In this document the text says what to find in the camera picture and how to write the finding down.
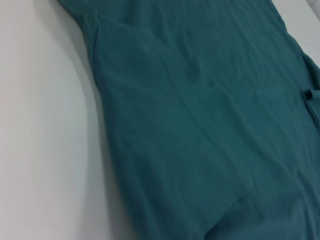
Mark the blue shirt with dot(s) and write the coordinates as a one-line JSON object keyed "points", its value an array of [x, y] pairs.
{"points": [[200, 125]]}

